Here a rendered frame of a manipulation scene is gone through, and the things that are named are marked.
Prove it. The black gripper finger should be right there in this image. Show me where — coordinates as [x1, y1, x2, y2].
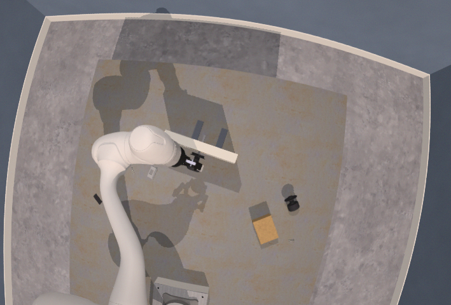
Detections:
[182, 155, 204, 172]

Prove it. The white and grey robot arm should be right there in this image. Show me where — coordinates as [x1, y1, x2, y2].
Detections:
[32, 125, 181, 305]

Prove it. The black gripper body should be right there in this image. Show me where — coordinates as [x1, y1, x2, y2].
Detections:
[172, 147, 189, 167]

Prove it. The tan cardboard box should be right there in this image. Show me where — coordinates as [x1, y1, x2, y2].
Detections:
[252, 213, 278, 244]

